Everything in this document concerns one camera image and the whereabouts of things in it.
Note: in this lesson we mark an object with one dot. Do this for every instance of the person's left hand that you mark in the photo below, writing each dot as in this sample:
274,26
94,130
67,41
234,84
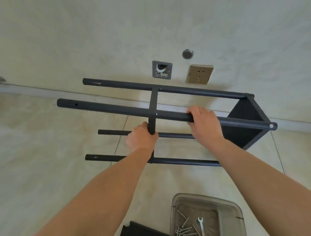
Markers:
141,141

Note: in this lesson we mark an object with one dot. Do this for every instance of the person's right hand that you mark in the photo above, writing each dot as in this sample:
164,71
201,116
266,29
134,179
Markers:
206,128

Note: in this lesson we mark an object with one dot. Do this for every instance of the person's left thumb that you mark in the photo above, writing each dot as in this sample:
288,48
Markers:
153,136

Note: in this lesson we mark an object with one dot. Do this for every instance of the person's right thumb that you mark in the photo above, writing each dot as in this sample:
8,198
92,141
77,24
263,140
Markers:
189,123

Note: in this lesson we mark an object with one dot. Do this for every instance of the dark metal shelf frame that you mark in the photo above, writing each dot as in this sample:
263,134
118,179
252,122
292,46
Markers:
109,107

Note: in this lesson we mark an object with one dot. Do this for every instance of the person's right forearm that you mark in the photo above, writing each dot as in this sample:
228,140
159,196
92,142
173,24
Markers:
262,189

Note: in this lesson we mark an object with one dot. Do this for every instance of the person's left forearm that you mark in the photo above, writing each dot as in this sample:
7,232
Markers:
102,194

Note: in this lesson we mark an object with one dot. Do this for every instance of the black metal panel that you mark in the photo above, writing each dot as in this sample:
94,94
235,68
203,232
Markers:
143,229

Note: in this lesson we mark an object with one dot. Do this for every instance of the pile of silver screws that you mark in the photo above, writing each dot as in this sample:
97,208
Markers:
186,226

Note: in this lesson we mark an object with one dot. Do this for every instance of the clear plastic container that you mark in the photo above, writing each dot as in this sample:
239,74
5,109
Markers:
226,214

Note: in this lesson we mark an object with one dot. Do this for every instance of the small silver wrench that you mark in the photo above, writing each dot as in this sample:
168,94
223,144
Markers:
201,225

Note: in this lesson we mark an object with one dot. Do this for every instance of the white baseboard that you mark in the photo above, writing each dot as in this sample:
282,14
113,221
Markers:
48,91

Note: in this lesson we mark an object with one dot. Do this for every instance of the gold wall socket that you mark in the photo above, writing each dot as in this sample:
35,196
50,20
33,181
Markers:
200,74

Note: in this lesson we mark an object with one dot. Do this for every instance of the open wall junction box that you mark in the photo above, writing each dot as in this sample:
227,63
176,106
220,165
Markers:
161,70

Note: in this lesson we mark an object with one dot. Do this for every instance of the round grey wall cap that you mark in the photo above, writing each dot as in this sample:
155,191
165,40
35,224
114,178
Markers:
187,54

